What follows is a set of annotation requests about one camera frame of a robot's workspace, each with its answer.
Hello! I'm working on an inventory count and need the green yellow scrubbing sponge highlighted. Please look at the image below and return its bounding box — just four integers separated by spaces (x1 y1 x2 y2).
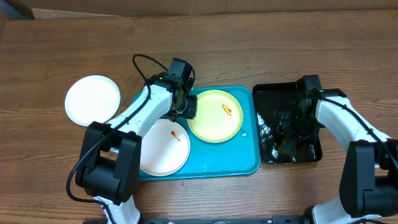
277 133 300 156

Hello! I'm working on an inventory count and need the light green round plate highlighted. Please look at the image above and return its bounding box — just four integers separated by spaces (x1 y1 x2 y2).
188 90 243 143

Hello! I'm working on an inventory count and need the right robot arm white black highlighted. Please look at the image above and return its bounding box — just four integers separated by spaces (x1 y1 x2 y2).
276 89 397 223

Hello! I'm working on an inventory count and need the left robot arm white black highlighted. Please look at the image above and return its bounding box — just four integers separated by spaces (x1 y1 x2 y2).
66 70 197 223

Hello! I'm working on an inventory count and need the black rectangular wash tray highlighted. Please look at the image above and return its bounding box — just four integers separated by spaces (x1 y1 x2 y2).
252 82 323 164

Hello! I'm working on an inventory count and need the teal plastic serving tray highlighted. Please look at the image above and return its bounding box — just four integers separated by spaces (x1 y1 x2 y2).
139 86 261 181

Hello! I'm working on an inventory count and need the white plate with ketchup left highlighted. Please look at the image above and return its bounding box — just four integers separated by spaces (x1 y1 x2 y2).
140 119 190 177

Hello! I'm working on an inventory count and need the cardboard sheet at back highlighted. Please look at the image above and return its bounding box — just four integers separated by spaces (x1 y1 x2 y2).
7 0 397 16

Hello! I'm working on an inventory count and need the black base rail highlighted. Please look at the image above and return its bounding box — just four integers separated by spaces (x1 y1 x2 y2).
139 215 310 224

